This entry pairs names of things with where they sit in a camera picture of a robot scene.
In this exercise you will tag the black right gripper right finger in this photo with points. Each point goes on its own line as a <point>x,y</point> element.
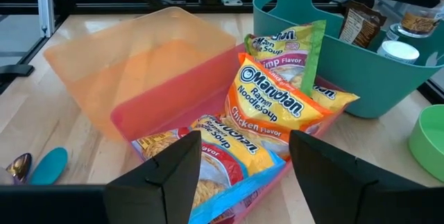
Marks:
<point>347,196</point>

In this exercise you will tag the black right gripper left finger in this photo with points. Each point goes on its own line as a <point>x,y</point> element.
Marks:
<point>156,193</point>

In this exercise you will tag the green lid spice jar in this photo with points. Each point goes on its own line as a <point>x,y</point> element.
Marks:
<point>391,34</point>

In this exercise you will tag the brown spice pouch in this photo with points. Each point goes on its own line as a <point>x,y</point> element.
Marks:
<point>360,26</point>

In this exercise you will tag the white lid spice jar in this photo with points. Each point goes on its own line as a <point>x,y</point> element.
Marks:
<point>399,51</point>

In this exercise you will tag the ramen pack blue edge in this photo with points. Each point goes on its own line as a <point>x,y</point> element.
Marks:
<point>225,154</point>

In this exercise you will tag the red plastic bin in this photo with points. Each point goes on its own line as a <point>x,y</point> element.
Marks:
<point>173,106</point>

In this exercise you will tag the yellow ramen noodle pack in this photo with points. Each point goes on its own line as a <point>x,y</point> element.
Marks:
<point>333,97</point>

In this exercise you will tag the teal plastic basket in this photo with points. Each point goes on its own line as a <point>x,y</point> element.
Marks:
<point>364,82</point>

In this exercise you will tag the chicken ramen pack orange edge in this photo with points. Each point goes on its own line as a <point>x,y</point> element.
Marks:
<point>270,102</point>

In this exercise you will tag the shrimp ramen pack green edge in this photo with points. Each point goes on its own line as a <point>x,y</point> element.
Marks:
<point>277,49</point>

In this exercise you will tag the green plastic bowl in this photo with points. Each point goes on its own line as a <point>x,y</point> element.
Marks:
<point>430,140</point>

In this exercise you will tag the teal plastic spoon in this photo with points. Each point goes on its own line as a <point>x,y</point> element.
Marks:
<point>50,166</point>

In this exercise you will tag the silver aluminium post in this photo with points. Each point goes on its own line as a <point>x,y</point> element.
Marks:
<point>45,5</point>

